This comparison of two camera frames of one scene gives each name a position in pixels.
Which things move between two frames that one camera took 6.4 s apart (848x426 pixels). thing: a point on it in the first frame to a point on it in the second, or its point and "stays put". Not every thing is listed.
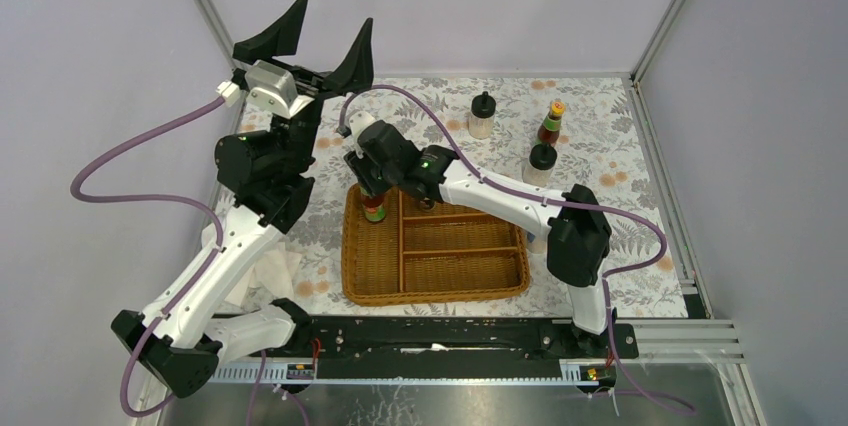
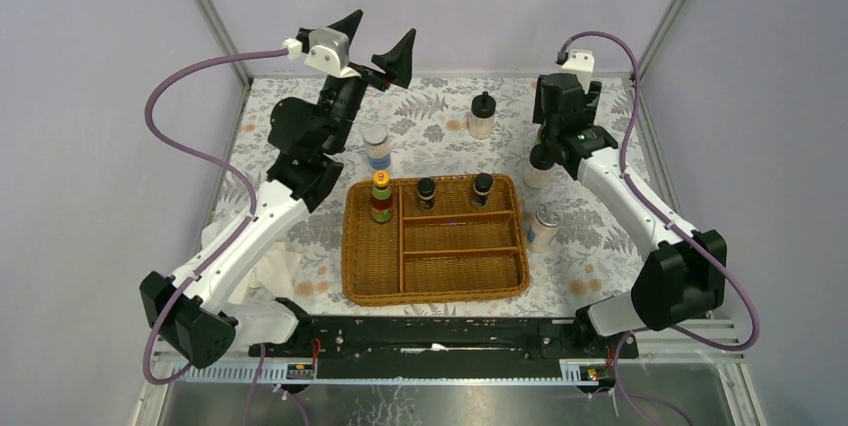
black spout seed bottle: (481, 119) stays put
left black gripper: (282, 39) to (392, 63)
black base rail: (448, 346) stays put
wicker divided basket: (419, 255) stays put
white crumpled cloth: (269, 279) stays put
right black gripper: (359, 166) to (591, 101)
